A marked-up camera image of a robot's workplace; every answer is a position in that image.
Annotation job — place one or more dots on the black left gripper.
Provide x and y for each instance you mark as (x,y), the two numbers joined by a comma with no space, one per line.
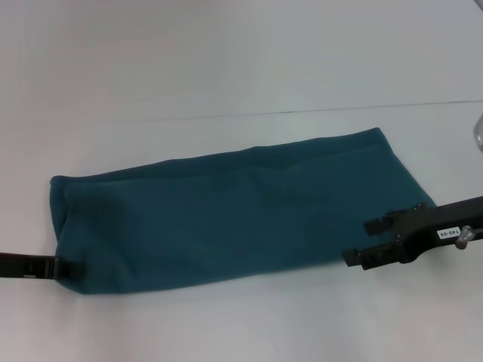
(26,265)

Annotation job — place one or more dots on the teal blue shirt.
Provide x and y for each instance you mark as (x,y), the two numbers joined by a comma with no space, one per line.
(226,218)

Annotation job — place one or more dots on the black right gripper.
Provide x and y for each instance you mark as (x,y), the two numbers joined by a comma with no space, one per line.
(434,230)

